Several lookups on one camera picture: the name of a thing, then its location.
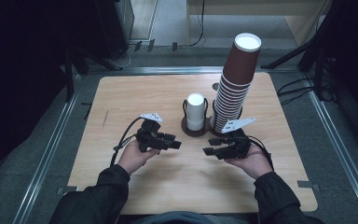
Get white floor cable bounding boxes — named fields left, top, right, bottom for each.
left=107, top=43, right=138, bottom=70

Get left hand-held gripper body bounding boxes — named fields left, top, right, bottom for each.
left=134, top=112, right=170, bottom=154

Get hand-held gripper cable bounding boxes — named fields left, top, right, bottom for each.
left=109, top=116, right=145, bottom=168
left=247, top=135, right=275, bottom=172

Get hanging black cable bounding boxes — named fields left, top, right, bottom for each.
left=187, top=0, right=207, bottom=48

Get black floor cables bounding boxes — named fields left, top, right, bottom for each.
left=276, top=77, right=317, bottom=106

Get right hand-held gripper cable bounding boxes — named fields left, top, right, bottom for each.
left=247, top=135, right=275, bottom=172

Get stack of brown ripple cups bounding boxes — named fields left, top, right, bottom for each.
left=210, top=33, right=263, bottom=134

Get black cabinet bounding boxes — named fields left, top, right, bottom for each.
left=93, top=0, right=135, bottom=61

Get brown double cup holder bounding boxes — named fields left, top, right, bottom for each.
left=180, top=97, right=244, bottom=138

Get person's blue-grey clothing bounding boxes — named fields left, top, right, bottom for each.
left=130, top=211, right=254, bottom=224

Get light wooden desk frame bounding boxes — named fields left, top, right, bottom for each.
left=186, top=0, right=334, bottom=48

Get left hand-held gripper cable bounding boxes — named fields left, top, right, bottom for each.
left=109, top=116, right=145, bottom=168

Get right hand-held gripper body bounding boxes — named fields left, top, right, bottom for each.
left=221, top=116, right=256, bottom=161

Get stack of white paper cups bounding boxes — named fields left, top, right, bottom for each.
left=186, top=91, right=206, bottom=132

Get person's right hand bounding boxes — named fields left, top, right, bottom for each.
left=225, top=145, right=274, bottom=180

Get person's left hand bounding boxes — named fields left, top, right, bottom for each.
left=117, top=139, right=160, bottom=175

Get black tripod stand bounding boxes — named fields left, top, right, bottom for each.
left=260, top=0, right=358, bottom=102

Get metal floor rail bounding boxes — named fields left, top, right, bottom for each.
left=11, top=74, right=82, bottom=224
left=303, top=74, right=358, bottom=224

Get black metal stand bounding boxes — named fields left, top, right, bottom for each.
left=62, top=49, right=76, bottom=103

